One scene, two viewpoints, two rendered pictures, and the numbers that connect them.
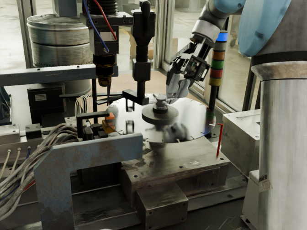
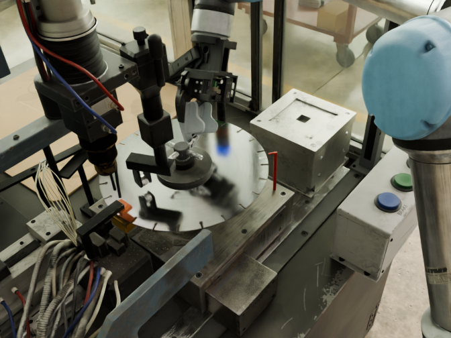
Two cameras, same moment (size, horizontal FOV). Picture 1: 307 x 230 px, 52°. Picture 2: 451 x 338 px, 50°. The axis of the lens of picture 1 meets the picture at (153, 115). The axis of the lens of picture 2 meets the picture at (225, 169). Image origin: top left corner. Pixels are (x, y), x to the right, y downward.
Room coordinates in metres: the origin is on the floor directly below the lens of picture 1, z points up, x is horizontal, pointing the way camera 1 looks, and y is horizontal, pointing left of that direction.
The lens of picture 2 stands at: (0.17, 0.21, 1.58)
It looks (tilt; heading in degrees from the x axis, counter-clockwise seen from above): 42 degrees down; 335
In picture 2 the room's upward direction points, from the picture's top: 3 degrees counter-clockwise
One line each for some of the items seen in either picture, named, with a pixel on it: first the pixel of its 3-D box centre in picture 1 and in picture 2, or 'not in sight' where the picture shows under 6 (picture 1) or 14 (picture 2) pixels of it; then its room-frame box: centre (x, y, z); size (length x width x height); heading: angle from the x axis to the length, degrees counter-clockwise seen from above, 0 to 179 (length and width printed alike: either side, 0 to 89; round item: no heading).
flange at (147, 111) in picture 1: (160, 110); (183, 162); (0.86, -0.02, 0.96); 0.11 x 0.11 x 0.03
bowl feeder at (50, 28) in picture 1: (65, 56); not in sight; (1.50, 0.44, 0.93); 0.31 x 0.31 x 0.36
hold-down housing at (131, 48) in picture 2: (142, 42); (149, 90); (0.81, 0.04, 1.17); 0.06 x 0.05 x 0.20; 103
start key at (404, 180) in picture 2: not in sight; (404, 182); (0.65, -0.40, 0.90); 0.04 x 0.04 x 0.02
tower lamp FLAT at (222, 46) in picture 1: (219, 44); not in sight; (1.09, -0.22, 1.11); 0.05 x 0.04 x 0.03; 22
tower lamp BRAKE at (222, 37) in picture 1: (220, 35); not in sight; (1.09, -0.22, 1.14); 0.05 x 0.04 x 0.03; 22
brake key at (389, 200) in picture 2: not in sight; (388, 202); (0.62, -0.34, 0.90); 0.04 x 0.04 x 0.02
